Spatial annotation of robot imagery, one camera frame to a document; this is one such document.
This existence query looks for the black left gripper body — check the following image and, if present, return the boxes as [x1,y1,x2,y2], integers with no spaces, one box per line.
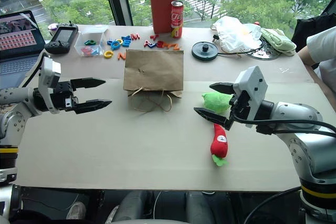
[49,80,80,112]

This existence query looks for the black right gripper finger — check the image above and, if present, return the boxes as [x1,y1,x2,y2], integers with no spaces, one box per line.
[208,82,236,95]
[193,106,234,131]

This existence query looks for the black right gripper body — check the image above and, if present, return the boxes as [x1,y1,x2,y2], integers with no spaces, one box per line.
[229,90,250,124]

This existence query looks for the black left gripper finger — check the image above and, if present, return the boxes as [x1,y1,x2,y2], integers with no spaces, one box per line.
[70,77,107,91]
[73,99,113,115]

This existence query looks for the white plastic bag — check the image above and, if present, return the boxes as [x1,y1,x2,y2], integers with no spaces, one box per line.
[209,15,264,53]

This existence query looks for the brown paper bag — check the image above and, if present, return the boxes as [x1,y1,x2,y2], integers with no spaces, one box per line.
[123,49,185,113]

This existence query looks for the black bag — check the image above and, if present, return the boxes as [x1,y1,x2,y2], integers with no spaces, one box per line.
[291,12,336,53]

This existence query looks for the green plush toy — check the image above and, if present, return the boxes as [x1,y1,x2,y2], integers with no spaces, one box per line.
[201,91,233,116]

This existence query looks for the red plush chili toy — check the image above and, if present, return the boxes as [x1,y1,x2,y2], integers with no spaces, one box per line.
[210,123,229,168]

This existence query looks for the red toy letters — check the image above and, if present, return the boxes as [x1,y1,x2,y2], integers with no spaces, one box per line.
[79,46,102,57]

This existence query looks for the clear plastic box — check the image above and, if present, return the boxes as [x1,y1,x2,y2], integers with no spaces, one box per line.
[73,30,106,58]

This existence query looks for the black round spool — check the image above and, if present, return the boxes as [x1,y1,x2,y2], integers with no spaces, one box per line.
[191,40,219,62]

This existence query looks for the black handheld controller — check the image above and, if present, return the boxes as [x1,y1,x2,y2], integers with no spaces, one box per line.
[44,21,79,55]

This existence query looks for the clear round plate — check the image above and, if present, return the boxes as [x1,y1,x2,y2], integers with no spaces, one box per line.
[245,42,284,61]

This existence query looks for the black laptop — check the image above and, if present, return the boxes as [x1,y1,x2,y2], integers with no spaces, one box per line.
[0,9,47,83]

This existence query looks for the light green cloth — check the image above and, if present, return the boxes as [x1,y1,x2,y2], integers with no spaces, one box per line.
[259,27,298,57]

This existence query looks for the red drink can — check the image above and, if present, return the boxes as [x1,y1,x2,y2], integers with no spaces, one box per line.
[170,0,184,38]

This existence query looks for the grey rounded shape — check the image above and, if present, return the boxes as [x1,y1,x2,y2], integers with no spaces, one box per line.
[106,190,156,224]
[183,190,235,224]

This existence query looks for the person in white shirt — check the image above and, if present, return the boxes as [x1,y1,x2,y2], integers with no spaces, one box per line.
[306,25,336,93]

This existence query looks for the tall red-orange box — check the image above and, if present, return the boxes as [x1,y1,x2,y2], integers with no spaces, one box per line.
[147,0,180,35]

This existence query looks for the grey shoe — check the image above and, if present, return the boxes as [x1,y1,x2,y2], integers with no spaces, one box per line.
[66,201,87,220]

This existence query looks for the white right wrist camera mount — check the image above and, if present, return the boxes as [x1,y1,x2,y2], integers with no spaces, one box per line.
[233,65,269,122]

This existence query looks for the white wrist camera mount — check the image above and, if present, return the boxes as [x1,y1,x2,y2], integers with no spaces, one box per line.
[38,56,62,115]
[233,65,269,122]

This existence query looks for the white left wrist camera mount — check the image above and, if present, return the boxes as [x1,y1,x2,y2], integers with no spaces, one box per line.
[38,56,62,115]

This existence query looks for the thin black table cable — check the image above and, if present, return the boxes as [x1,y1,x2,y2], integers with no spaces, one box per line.
[216,47,264,57]

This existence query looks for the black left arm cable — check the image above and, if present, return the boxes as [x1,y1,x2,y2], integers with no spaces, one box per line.
[20,51,51,89]

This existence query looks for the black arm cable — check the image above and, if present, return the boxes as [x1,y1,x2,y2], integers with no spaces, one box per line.
[20,51,51,89]
[233,113,336,138]

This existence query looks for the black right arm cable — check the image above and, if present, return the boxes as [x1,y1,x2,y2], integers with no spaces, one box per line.
[233,113,336,138]

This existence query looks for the black cable under table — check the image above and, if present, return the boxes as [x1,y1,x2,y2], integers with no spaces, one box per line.
[243,186,302,224]

